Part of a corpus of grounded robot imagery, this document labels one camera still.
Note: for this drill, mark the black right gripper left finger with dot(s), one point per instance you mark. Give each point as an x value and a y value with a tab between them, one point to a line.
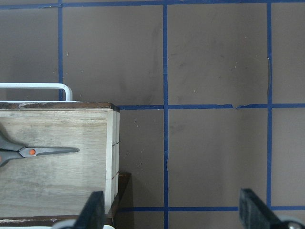
92	215

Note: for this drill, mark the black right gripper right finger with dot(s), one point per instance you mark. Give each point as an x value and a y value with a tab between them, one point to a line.
254	213

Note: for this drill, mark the light wooden drawer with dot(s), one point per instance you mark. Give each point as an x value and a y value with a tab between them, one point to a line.
59	184

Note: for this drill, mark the grey orange scissors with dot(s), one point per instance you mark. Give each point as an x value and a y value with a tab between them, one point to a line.
31	151

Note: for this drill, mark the dark brown wooden cabinet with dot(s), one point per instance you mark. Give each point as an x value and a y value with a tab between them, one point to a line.
66	221

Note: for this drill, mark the white drawer handle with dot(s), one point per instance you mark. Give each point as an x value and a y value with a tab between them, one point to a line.
47	86

